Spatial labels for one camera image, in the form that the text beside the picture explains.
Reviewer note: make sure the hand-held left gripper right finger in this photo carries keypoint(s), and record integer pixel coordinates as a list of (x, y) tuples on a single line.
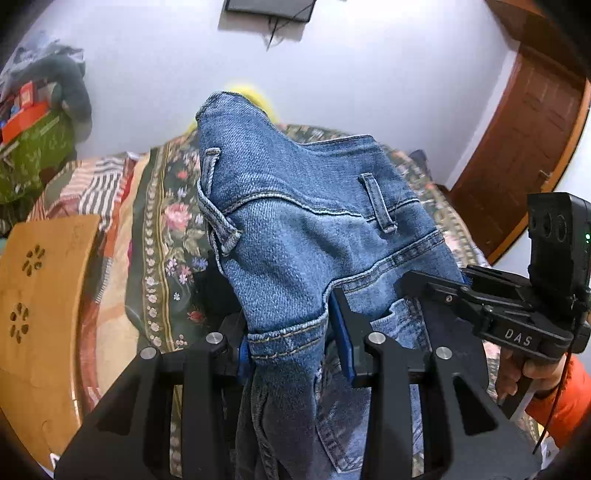
[(340, 332)]

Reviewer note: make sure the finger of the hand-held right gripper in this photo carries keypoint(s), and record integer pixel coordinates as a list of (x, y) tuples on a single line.
[(434, 288)]

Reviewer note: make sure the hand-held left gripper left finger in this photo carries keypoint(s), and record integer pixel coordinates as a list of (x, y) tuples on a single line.
[(243, 364)]

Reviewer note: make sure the blue denim pants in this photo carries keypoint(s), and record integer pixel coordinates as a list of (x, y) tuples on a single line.
[(304, 207)]

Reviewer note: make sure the person's right forearm orange sleeve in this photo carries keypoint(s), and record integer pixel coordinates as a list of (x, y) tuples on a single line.
[(572, 406)]

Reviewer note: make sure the person's right hand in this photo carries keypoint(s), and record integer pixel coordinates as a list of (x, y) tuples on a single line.
[(545, 371)]

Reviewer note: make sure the floral blanket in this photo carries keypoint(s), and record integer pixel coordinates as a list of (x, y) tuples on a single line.
[(166, 221)]

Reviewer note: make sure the brown wooden door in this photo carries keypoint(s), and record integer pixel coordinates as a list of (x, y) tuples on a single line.
[(531, 138)]

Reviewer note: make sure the wooden lap board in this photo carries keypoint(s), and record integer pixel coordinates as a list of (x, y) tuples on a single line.
[(46, 323)]

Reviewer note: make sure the striped cloth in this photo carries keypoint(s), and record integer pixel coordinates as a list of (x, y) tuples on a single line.
[(92, 189)]

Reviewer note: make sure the yellow cloth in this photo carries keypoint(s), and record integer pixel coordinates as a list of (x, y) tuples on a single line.
[(258, 99)]

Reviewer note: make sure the green patterned bag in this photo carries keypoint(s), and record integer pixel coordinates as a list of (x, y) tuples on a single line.
[(37, 152)]

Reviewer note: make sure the orange box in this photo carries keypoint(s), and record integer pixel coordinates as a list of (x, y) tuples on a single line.
[(25, 110)]

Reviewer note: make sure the grey blue cloth pile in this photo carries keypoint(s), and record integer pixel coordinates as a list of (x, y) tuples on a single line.
[(69, 78)]

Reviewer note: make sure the wall-mounted dark screen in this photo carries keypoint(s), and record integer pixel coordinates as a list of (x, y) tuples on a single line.
[(272, 9)]

